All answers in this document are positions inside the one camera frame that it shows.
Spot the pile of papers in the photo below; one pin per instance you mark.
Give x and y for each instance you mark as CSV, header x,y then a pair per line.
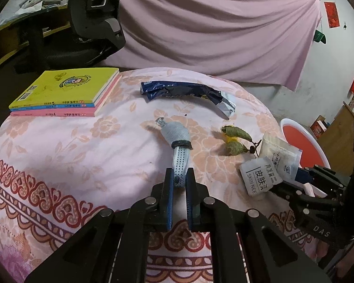
x,y
41,1

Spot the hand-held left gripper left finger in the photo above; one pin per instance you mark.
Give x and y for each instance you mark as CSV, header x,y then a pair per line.
x,y
168,200

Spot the dried leafy twig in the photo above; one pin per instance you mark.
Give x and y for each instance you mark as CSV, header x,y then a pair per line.
x,y
236,132

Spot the dark blue snack wrapper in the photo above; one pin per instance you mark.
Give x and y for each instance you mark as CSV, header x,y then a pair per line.
x,y
177,90

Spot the red paper wall envelope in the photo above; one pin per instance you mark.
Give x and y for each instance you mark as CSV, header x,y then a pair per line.
x,y
332,14

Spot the plain white sachet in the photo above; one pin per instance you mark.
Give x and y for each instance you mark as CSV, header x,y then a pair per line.
x,y
283,153

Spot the wooden desk with shelf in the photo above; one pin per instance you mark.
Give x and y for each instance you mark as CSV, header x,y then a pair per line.
x,y
6,50

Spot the pink hanging cloth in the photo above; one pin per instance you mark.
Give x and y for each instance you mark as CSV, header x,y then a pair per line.
x,y
209,29

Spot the thin blue book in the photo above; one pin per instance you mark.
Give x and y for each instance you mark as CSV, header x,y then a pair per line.
x,y
53,107

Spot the black office chair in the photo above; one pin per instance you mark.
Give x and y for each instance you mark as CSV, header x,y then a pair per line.
x,y
88,20

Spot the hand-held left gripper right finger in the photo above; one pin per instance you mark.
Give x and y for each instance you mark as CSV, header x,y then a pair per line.
x,y
190,200

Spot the white sachet with black label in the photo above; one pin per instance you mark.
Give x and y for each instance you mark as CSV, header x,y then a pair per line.
x,y
259,177

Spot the person's right hand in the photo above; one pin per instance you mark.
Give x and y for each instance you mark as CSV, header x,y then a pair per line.
x,y
352,259

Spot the red cardboard box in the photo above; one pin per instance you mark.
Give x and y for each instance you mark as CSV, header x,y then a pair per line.
x,y
318,126

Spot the red bucket with white rim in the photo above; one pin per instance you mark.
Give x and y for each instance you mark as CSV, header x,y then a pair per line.
x,y
301,144

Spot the wooden cabinet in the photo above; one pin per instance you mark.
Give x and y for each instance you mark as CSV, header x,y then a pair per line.
x,y
342,135

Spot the green hanging cloth item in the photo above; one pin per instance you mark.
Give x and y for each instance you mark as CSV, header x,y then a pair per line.
x,y
319,37

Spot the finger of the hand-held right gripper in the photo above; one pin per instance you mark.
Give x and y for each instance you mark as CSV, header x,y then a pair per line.
x,y
302,175
295,199

